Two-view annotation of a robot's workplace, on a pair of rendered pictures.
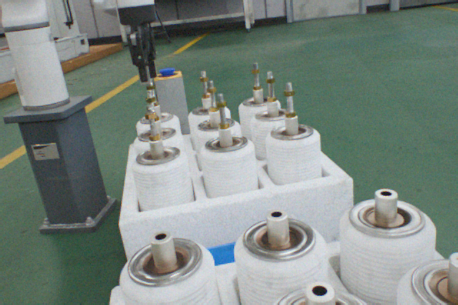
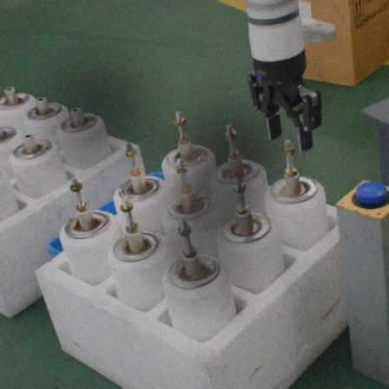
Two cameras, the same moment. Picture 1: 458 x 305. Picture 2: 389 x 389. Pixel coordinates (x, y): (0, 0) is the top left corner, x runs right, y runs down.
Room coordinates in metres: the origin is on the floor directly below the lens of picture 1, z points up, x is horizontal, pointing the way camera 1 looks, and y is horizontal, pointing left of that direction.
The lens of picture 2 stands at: (1.66, -0.55, 0.91)
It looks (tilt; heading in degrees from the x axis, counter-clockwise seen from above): 31 degrees down; 146
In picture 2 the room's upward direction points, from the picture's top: 12 degrees counter-clockwise
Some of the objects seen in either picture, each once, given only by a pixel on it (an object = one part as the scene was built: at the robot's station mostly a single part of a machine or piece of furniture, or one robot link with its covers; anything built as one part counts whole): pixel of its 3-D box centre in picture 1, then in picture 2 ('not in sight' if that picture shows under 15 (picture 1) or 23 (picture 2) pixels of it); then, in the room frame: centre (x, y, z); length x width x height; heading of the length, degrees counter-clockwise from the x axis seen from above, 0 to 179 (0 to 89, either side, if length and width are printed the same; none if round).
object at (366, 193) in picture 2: (167, 73); (371, 194); (1.07, 0.12, 0.32); 0.04 x 0.04 x 0.02
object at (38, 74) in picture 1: (39, 68); not in sight; (0.95, 0.39, 0.39); 0.09 x 0.09 x 0.17; 79
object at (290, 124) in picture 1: (291, 125); (85, 218); (0.69, -0.12, 0.26); 0.02 x 0.02 x 0.03
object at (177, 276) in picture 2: (258, 102); (194, 271); (0.92, -0.09, 0.25); 0.08 x 0.08 x 0.01
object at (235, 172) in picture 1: (232, 190); (151, 232); (0.67, 0.00, 0.16); 0.10 x 0.10 x 0.18
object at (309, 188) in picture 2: (157, 119); (293, 190); (0.89, 0.14, 0.25); 0.08 x 0.08 x 0.01
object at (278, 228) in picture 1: (278, 228); (30, 143); (0.37, -0.04, 0.26); 0.02 x 0.02 x 0.03
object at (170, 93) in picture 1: (177, 133); (379, 288); (1.07, 0.12, 0.16); 0.07 x 0.07 x 0.31; 7
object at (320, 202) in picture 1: (225, 196); (207, 285); (0.79, 0.01, 0.09); 0.39 x 0.39 x 0.18; 7
